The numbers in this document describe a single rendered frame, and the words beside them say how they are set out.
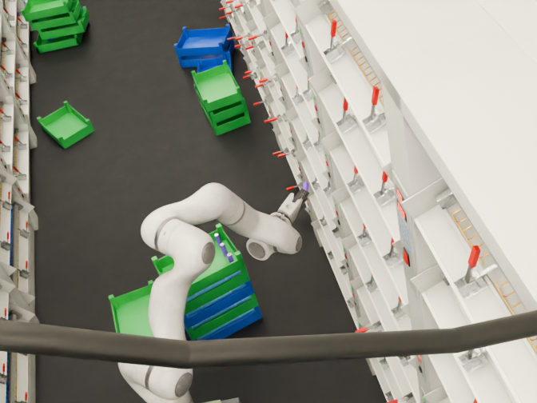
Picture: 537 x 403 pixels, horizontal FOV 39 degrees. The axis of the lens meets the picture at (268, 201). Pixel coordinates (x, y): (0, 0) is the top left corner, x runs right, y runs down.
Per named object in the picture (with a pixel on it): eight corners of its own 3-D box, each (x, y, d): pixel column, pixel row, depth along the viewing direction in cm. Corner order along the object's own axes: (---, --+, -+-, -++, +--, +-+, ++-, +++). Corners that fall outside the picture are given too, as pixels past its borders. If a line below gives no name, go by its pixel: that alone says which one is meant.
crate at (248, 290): (187, 329, 297) (181, 317, 291) (169, 296, 311) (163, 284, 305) (254, 293, 303) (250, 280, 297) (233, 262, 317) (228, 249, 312)
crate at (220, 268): (175, 304, 286) (169, 290, 280) (157, 270, 300) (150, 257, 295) (245, 267, 292) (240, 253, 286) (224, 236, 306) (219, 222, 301)
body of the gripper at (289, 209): (273, 207, 246) (289, 189, 253) (266, 228, 253) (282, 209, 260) (293, 218, 244) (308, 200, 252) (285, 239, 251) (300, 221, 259)
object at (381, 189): (411, 269, 153) (382, 232, 144) (325, 103, 197) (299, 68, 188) (501, 215, 149) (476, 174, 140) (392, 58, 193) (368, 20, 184)
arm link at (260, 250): (288, 219, 242) (263, 214, 246) (268, 242, 233) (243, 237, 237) (292, 240, 247) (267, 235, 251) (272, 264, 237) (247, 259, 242)
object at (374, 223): (418, 328, 167) (391, 298, 158) (336, 161, 211) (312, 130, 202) (500, 281, 162) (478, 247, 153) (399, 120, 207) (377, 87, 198)
